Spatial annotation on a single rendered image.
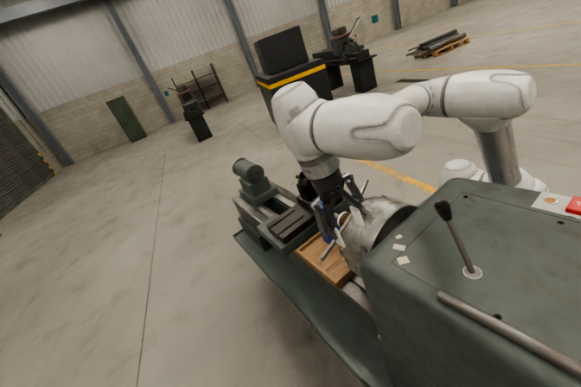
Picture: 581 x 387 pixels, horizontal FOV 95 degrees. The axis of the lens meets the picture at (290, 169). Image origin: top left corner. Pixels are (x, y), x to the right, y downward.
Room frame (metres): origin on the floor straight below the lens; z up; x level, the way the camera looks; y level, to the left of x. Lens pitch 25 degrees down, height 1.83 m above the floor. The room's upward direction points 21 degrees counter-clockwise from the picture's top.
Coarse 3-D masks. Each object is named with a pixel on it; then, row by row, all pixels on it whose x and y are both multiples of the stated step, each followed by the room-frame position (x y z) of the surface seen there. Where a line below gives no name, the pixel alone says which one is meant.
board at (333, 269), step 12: (312, 240) 1.07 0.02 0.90; (300, 252) 1.01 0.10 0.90; (312, 252) 1.01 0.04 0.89; (336, 252) 0.95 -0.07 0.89; (312, 264) 0.92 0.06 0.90; (324, 264) 0.91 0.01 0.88; (336, 264) 0.88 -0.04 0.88; (324, 276) 0.85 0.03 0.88; (336, 276) 0.82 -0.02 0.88; (348, 276) 0.80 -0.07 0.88; (336, 288) 0.78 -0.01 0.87
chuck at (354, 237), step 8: (368, 200) 0.77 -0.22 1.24; (376, 200) 0.76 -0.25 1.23; (384, 200) 0.75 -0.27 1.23; (392, 200) 0.75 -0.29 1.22; (368, 208) 0.74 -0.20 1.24; (376, 208) 0.72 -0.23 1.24; (384, 208) 0.71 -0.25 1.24; (368, 216) 0.70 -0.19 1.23; (376, 216) 0.69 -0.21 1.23; (352, 224) 0.72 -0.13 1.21; (368, 224) 0.68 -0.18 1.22; (344, 232) 0.73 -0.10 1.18; (352, 232) 0.70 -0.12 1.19; (360, 232) 0.68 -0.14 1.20; (344, 240) 0.71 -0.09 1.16; (352, 240) 0.69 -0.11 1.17; (360, 240) 0.66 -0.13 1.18; (344, 248) 0.70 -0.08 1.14; (352, 248) 0.67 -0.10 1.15; (360, 248) 0.65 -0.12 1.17; (344, 256) 0.70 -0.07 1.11; (352, 256) 0.67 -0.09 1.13; (360, 256) 0.64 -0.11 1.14; (352, 264) 0.67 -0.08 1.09; (360, 272) 0.64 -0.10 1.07
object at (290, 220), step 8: (336, 200) 1.25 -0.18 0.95; (296, 208) 1.29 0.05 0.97; (304, 208) 1.26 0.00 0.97; (280, 216) 1.28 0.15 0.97; (288, 216) 1.25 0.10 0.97; (296, 216) 1.22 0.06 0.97; (304, 216) 1.19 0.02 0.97; (312, 216) 1.17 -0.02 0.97; (272, 224) 1.23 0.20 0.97; (280, 224) 1.20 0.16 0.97; (288, 224) 1.18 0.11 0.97; (296, 224) 1.16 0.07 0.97; (304, 224) 1.15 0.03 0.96; (272, 232) 1.19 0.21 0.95; (280, 232) 1.14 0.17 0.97; (288, 232) 1.11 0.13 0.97; (296, 232) 1.12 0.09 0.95; (280, 240) 1.12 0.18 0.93; (288, 240) 1.09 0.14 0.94
